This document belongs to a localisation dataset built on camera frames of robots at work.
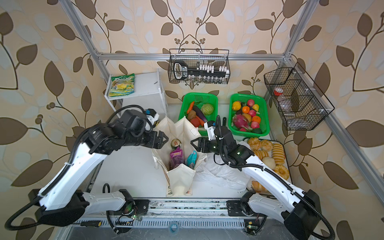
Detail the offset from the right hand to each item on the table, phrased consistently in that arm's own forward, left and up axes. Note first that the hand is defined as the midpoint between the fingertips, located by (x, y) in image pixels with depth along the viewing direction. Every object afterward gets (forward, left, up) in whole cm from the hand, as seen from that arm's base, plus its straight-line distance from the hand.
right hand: (195, 143), depth 72 cm
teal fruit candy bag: (-3, +3, -10) cm, 11 cm away
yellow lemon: (+39, -31, -14) cm, 51 cm away
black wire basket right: (+14, -53, +11) cm, 56 cm away
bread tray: (+3, -47, -21) cm, 52 cm away
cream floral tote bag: (-13, +9, -14) cm, 21 cm away
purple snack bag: (-2, +11, -11) cm, 16 cm away
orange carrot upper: (+44, +3, -19) cm, 48 cm away
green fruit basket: (+42, -51, -15) cm, 68 cm away
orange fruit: (+37, -38, -16) cm, 55 cm away
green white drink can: (+8, +12, -12) cm, 19 cm away
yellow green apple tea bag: (+31, +40, +13) cm, 52 cm away
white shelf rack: (+27, +26, +10) cm, 38 cm away
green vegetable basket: (+52, -4, -18) cm, 55 cm away
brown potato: (+35, +3, -18) cm, 39 cm away
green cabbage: (+37, -9, -15) cm, 41 cm away
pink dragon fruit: (+24, -31, -14) cm, 41 cm away
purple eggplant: (+37, -3, -18) cm, 41 cm away
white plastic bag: (-7, -7, -19) cm, 21 cm away
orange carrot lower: (+28, -5, -19) cm, 34 cm away
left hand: (-2, +14, +10) cm, 17 cm away
